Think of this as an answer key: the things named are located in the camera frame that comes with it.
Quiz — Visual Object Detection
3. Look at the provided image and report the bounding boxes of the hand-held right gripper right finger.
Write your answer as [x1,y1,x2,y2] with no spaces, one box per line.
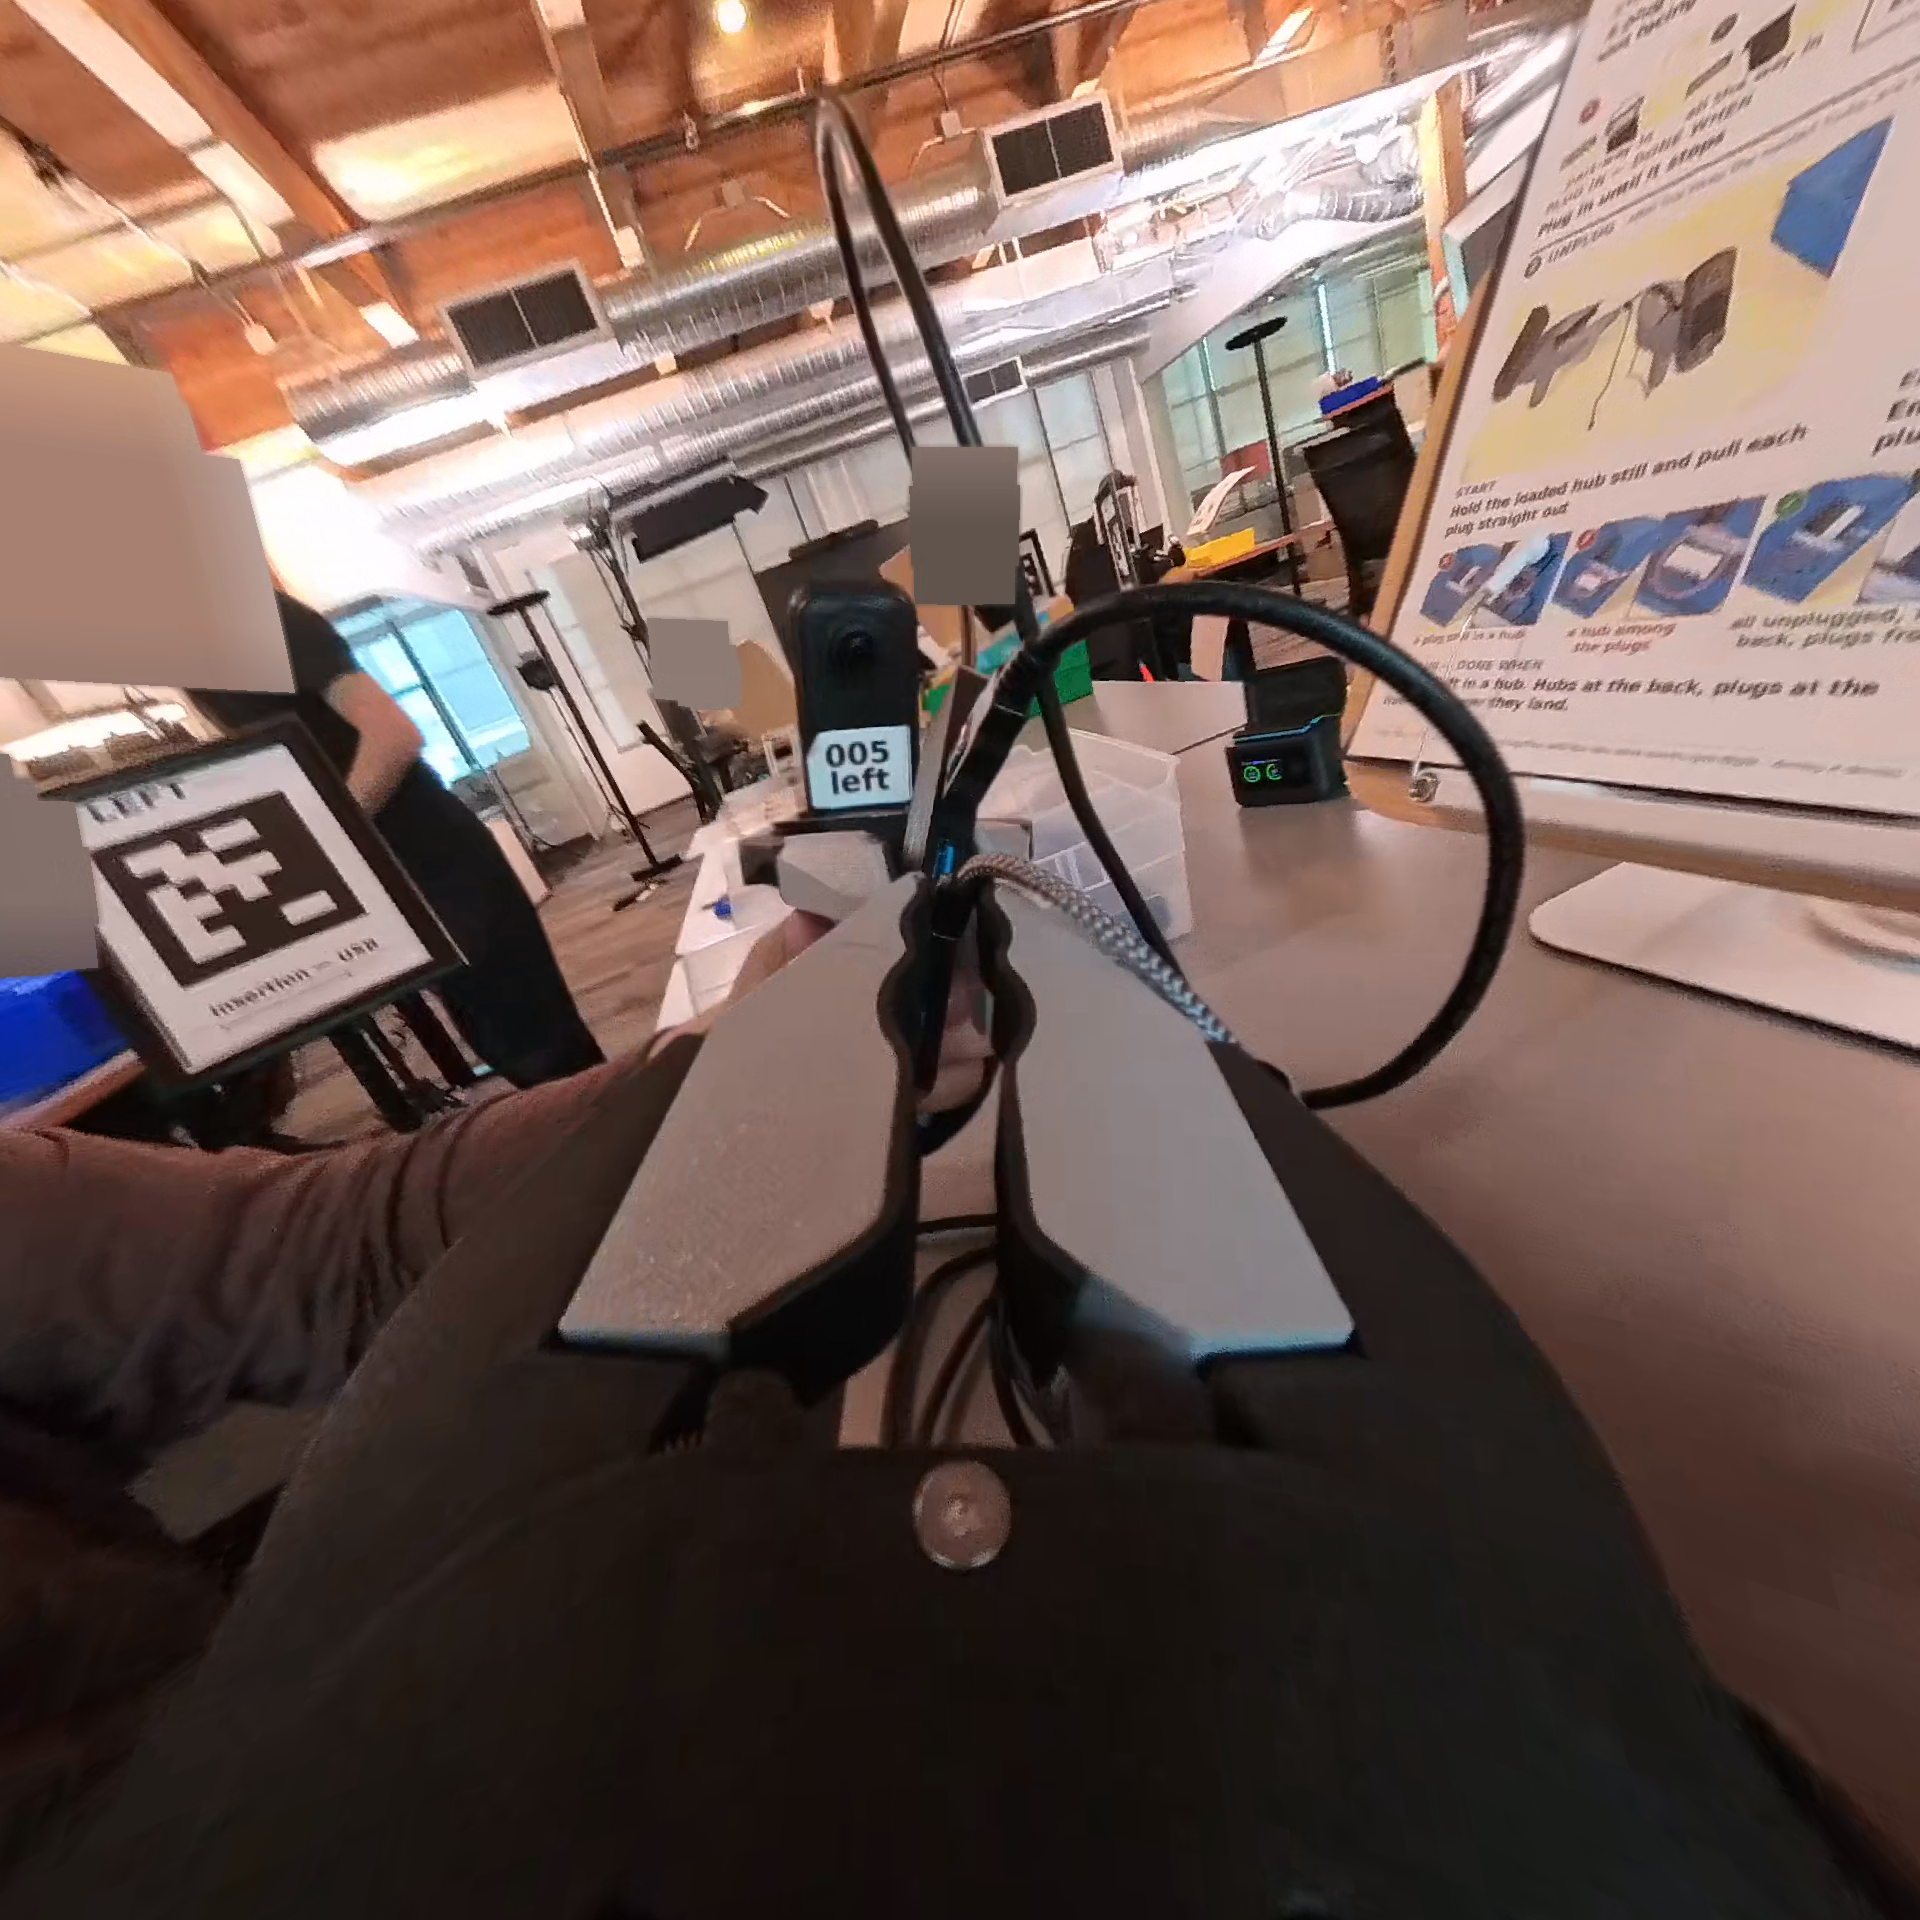
[976,890,1356,1383]

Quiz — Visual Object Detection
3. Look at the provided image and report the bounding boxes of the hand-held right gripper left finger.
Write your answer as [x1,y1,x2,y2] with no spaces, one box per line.
[554,872,928,1397]

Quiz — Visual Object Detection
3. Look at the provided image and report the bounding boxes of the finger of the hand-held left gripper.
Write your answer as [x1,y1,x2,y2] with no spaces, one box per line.
[776,831,912,920]
[912,668,999,840]

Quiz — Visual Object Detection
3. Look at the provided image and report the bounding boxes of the thick black usb cable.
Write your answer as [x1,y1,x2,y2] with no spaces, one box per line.
[912,638,1050,920]

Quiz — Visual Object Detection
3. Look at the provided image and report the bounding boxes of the clear plastic bin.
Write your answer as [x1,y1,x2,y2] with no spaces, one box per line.
[983,726,1185,940]

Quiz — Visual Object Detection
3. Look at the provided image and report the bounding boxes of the grey braided usb cable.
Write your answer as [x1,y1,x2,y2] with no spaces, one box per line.
[936,853,1239,1052]

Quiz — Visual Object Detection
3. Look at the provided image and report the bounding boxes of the long black cable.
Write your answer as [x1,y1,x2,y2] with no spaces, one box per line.
[878,582,1527,1449]

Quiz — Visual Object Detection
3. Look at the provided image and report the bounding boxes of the thin black cable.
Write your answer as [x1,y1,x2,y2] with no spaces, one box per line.
[808,93,1185,976]

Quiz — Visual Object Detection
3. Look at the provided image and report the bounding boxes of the person's left forearm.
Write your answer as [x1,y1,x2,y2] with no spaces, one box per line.
[0,1036,705,1442]

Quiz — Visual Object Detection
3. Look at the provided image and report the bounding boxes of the person's left hand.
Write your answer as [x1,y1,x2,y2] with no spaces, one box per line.
[726,906,999,1120]

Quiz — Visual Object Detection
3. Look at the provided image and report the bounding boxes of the black studio light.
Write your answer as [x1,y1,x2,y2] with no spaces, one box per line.
[607,471,770,564]

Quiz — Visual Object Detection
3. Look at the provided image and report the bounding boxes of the black charging case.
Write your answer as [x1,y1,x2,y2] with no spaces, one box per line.
[1222,655,1353,807]

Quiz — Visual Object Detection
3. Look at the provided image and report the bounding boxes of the black floor lamp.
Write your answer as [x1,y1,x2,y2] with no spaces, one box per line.
[486,592,684,910]
[1222,316,1306,662]

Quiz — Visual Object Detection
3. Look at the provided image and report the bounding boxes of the black office chair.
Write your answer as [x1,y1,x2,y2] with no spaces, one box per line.
[1295,398,1420,624]

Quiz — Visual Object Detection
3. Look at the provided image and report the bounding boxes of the ceiling air vent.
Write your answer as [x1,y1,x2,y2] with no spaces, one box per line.
[438,263,605,374]
[983,93,1124,204]

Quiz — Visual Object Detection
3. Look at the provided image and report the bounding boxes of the framed marker sign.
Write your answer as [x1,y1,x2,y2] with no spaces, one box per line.
[66,718,471,1088]

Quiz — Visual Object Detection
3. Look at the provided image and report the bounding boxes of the white board stand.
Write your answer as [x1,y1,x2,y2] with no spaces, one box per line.
[1409,772,1920,1052]

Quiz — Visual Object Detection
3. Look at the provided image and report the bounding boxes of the blue plastic bin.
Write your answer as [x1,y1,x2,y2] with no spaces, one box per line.
[0,966,143,1120]

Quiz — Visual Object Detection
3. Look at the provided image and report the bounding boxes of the person's torso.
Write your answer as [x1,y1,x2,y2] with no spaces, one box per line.
[0,1409,302,1800]

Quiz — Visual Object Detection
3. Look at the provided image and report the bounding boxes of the instruction sheet board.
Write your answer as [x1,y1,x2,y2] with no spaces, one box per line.
[1342,0,1920,818]

